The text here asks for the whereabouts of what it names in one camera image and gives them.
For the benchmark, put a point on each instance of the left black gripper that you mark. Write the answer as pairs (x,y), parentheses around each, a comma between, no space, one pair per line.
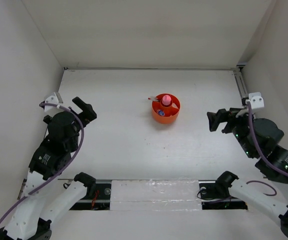
(88,114)

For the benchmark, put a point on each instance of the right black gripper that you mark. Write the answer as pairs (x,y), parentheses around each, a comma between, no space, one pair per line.
(222,115)

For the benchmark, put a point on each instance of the orange round desk organizer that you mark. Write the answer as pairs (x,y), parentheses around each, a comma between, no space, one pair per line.
(171,112)

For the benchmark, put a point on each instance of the pink-capped clear tube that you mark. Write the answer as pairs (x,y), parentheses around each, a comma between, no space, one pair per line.
(166,100)

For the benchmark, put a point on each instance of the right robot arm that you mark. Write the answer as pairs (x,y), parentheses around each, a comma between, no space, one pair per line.
(259,139)

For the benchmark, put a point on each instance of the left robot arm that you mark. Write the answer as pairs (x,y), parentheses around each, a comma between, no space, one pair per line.
(27,219)

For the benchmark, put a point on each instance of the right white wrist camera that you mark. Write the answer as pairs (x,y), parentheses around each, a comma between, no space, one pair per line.
(256,102)

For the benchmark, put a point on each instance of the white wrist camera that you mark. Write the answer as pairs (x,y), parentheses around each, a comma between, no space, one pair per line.
(51,102)
(256,102)

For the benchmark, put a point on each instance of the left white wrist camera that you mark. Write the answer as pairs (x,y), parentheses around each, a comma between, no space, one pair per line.
(51,102)

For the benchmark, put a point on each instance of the aluminium side rail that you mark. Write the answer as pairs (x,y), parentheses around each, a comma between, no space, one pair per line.
(241,86)

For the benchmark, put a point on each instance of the black front mounting rail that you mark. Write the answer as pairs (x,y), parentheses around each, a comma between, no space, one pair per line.
(100,201)

